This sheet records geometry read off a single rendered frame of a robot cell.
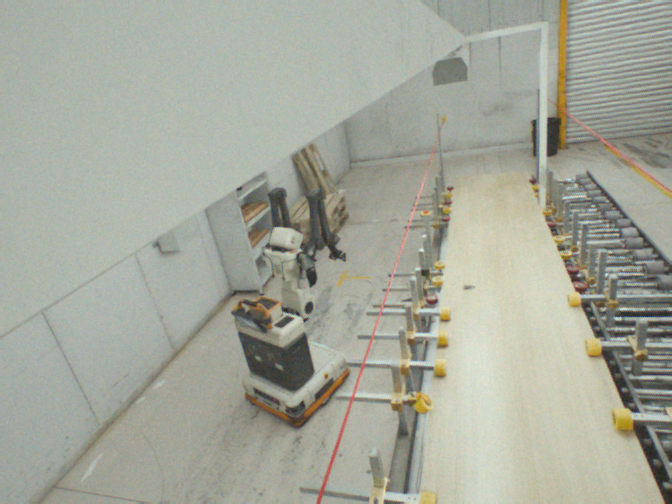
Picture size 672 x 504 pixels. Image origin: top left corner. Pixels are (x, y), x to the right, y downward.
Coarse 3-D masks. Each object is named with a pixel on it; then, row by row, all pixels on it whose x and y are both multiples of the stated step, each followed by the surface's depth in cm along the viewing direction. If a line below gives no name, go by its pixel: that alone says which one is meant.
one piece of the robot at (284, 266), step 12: (276, 252) 323; (288, 252) 319; (300, 252) 320; (276, 264) 324; (288, 264) 316; (300, 264) 324; (276, 276) 328; (288, 276) 324; (288, 288) 334; (300, 288) 336; (288, 300) 342; (300, 300) 333; (312, 300) 344; (300, 312) 337; (312, 312) 345
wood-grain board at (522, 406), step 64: (512, 192) 451; (448, 256) 341; (512, 256) 323; (448, 320) 262; (512, 320) 251; (576, 320) 241; (448, 384) 213; (512, 384) 205; (576, 384) 199; (448, 448) 179; (512, 448) 174; (576, 448) 169; (640, 448) 164
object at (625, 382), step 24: (624, 216) 372; (648, 240) 322; (624, 288) 292; (648, 288) 287; (600, 336) 248; (624, 336) 266; (648, 336) 262; (624, 384) 207; (648, 384) 229; (648, 432) 181; (648, 456) 181
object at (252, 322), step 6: (234, 312) 309; (240, 312) 318; (240, 318) 309; (246, 318) 300; (252, 318) 297; (258, 318) 305; (264, 318) 301; (270, 318) 302; (246, 324) 314; (252, 324) 305; (258, 324) 300; (258, 330) 310; (264, 330) 305
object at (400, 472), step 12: (432, 252) 400; (432, 276) 357; (420, 348) 274; (420, 360) 264; (420, 372) 254; (420, 384) 247; (408, 408) 230; (408, 420) 222; (408, 432) 214; (396, 444) 210; (408, 444) 209; (396, 456) 204; (408, 456) 203; (396, 468) 198; (408, 468) 199; (396, 480) 192; (408, 480) 197; (396, 492) 187
